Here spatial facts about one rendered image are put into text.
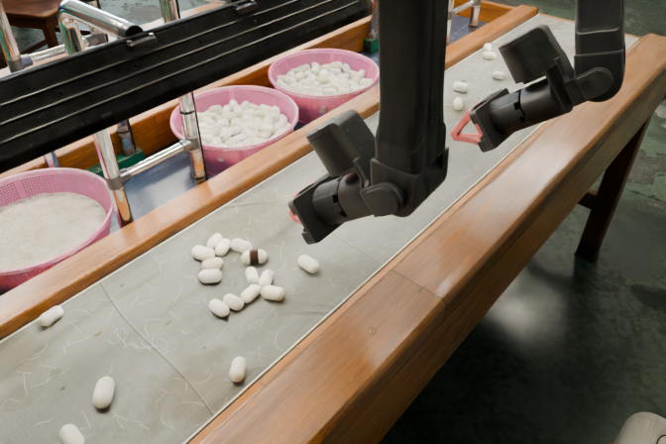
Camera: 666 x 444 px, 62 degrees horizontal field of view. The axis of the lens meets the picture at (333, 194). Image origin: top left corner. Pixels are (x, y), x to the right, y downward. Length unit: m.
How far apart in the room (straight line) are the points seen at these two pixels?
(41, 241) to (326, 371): 0.54
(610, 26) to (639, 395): 1.20
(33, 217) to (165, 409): 0.49
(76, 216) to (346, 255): 0.47
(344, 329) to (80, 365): 0.34
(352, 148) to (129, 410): 0.40
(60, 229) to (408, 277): 0.58
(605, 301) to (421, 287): 1.25
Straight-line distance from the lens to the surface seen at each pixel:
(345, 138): 0.62
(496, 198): 0.98
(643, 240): 2.29
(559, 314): 1.90
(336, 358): 0.71
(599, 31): 0.80
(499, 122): 0.87
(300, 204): 0.71
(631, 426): 1.39
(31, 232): 1.04
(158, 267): 0.89
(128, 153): 1.21
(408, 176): 0.57
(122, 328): 0.82
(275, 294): 0.79
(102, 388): 0.74
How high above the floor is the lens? 1.34
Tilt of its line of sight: 37 degrees down
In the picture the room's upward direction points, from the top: straight up
